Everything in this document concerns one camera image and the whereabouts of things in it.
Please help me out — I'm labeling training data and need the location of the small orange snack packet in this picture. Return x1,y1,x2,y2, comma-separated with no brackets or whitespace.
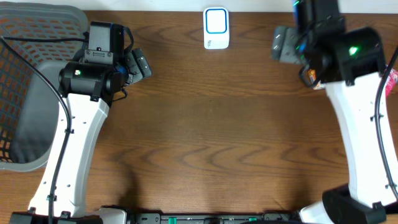
307,70,325,90

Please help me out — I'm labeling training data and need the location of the red purple snack bag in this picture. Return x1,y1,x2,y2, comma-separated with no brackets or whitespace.
384,69,398,97

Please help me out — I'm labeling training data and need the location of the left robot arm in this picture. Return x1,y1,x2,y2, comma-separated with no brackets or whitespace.
10,22,152,223

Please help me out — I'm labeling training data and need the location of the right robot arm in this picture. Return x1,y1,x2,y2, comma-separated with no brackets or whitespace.
293,0,397,223

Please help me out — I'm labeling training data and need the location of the white barcode scanner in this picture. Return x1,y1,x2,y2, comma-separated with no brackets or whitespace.
203,7,230,50

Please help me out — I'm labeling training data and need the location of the gray plastic mesh basket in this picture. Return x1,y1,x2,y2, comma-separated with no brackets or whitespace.
1,1,88,172

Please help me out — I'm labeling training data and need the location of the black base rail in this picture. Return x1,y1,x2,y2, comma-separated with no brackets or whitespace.
9,206,300,224

